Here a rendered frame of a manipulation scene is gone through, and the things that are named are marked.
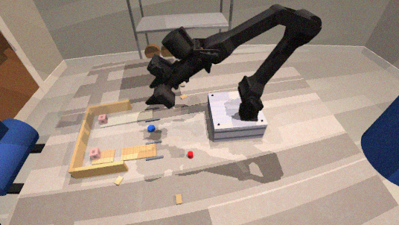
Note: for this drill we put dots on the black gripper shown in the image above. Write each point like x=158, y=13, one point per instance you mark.
x=162, y=93

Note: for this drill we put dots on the blue cylinder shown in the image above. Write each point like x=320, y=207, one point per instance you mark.
x=151, y=128

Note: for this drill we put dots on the tan wooden c-shaped frame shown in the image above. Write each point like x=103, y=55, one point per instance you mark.
x=99, y=145

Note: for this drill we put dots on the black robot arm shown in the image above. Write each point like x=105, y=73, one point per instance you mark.
x=301, y=27

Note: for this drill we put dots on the small tan flat piece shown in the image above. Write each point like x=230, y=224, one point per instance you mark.
x=119, y=180

